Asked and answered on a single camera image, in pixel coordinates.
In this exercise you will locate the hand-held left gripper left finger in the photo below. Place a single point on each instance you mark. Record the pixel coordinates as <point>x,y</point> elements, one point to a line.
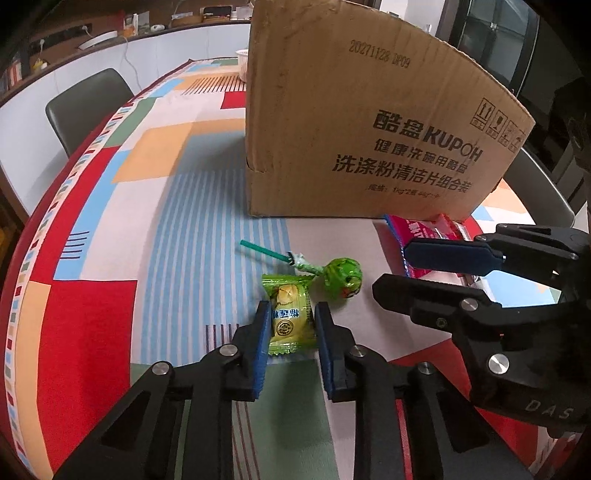
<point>261,346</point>

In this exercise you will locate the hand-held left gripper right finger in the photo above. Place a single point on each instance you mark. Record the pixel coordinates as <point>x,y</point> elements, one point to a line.
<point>325,353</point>

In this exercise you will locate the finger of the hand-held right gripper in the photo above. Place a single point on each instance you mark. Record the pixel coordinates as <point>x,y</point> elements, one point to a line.
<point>415,295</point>
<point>443,256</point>

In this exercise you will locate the green candy packet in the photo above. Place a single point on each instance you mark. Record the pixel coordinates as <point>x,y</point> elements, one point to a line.
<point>287,323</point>

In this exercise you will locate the magenta snack packet white print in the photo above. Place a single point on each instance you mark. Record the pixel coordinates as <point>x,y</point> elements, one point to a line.
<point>415,228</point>

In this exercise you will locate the brown cardboard box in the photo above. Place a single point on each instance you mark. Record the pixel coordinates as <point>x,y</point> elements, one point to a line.
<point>369,115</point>

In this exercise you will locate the green lollipop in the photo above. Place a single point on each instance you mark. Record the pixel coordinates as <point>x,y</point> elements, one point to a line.
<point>344,277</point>

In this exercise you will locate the grey chair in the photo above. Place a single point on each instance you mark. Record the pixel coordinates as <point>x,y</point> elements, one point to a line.
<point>535,189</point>
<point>87,106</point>

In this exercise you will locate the colourful patterned tablecloth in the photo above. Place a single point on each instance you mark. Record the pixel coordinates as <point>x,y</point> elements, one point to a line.
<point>161,230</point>

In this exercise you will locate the black glass cabinet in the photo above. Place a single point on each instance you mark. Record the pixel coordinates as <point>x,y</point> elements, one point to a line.
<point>512,41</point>

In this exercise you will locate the white bowl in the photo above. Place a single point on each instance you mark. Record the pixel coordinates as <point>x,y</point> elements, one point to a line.
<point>242,62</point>

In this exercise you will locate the white flat object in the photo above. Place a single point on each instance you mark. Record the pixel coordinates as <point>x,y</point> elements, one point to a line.
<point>97,40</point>

